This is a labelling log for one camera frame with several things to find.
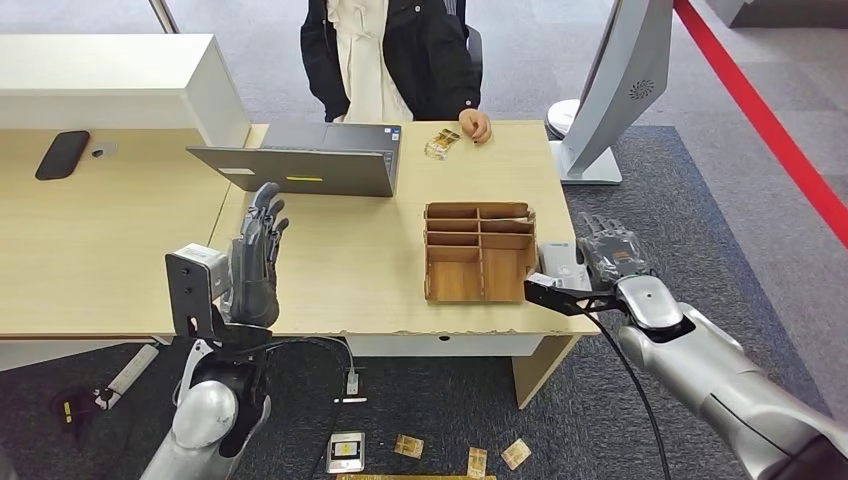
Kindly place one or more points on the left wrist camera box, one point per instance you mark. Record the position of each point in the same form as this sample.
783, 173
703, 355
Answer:
192, 291

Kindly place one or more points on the black smartphone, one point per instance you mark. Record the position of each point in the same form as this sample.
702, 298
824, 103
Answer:
62, 154

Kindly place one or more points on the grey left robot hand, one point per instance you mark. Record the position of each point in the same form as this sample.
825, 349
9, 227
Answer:
255, 285

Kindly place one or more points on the black chair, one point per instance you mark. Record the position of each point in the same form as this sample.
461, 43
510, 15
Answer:
475, 50

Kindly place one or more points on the black object with yellow label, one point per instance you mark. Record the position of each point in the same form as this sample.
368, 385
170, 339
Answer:
69, 411

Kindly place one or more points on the person's left hand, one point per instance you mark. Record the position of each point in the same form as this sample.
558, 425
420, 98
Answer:
477, 126

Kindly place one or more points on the gold patterned card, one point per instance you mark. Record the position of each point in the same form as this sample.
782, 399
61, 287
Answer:
476, 462
515, 454
409, 446

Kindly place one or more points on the silver kiosk screen stand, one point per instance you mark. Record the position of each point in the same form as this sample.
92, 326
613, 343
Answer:
623, 66

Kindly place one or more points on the pale grey card reader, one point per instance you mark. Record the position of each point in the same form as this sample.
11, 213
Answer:
560, 262

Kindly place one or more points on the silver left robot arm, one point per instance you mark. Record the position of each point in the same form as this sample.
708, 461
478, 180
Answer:
205, 417

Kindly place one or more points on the wooden desk leg panel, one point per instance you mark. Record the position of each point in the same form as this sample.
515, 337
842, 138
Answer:
540, 371

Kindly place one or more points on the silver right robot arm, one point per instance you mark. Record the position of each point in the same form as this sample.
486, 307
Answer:
715, 378

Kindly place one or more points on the wooden compartment organizer box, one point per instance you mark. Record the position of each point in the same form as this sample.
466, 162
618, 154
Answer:
457, 278

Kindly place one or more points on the grey laptop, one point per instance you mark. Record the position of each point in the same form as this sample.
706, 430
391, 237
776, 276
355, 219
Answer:
318, 172

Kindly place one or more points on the grey metal pole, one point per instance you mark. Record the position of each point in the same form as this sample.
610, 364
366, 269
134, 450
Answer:
164, 14

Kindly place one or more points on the grey block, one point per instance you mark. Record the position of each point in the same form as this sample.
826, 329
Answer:
782, 12

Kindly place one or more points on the person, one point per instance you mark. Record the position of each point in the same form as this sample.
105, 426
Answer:
424, 60

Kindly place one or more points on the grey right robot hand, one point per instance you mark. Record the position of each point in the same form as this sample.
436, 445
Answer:
613, 255

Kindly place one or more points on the white power strip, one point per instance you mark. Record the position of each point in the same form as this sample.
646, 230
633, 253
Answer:
132, 368

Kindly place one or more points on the white round base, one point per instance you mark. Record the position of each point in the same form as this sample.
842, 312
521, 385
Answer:
563, 118

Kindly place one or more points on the white and black small device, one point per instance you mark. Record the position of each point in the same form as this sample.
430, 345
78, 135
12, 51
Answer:
346, 452

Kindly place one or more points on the small round grey object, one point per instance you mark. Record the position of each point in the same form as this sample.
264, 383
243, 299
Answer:
100, 151

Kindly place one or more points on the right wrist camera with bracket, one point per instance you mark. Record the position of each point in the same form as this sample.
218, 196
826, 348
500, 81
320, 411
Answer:
563, 299

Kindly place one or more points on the white desk apron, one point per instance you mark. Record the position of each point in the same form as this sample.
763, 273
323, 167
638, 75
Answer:
464, 346

